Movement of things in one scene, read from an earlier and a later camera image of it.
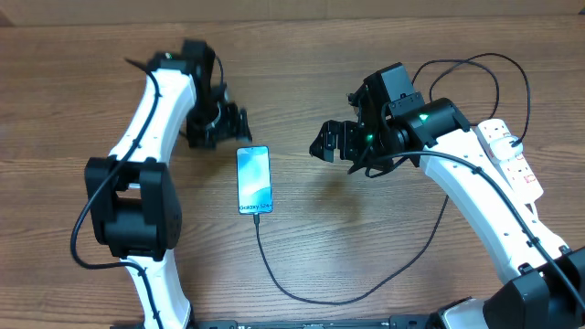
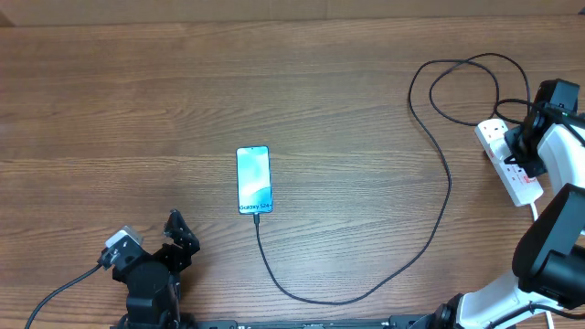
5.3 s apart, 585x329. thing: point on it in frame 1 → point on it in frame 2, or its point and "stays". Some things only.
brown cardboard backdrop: x=54 y=13 stays
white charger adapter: x=502 y=149 stays
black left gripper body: x=217 y=118 → x=175 y=260
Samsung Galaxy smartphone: x=254 y=179 stays
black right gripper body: x=357 y=143 → x=525 y=155
